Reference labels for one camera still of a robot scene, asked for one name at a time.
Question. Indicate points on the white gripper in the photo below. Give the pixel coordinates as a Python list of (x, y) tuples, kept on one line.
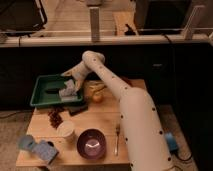
[(79, 73)]

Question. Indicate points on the grey white towel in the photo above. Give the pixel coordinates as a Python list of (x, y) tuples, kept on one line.
[(68, 93)]

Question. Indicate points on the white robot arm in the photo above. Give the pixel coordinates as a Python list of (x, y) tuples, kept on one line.
[(145, 139)]

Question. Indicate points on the green plastic tray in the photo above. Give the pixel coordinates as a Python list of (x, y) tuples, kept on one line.
[(46, 92)]

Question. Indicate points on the yellow toy food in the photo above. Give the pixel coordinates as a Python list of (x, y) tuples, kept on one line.
[(94, 91)]

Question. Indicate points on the dark red dried chilies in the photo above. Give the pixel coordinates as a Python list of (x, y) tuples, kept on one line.
[(55, 118)]

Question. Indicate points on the white cup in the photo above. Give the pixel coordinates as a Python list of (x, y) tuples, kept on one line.
[(66, 129)]

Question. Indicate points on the wooden table board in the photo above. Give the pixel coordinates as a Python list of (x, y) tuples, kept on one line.
[(103, 116)]

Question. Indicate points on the purple bowl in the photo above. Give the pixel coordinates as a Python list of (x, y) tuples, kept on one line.
[(91, 144)]

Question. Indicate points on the silver fork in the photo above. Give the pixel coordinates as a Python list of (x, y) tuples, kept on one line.
[(117, 139)]

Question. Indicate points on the black monitor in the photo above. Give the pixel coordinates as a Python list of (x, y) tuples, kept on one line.
[(22, 15)]

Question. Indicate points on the blue device on floor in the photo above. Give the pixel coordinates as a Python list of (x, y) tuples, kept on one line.
[(171, 142)]

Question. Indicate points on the white slanted post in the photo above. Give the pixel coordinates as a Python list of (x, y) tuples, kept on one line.
[(193, 21)]

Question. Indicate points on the white horizontal rail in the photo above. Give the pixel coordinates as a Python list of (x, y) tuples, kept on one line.
[(82, 41)]

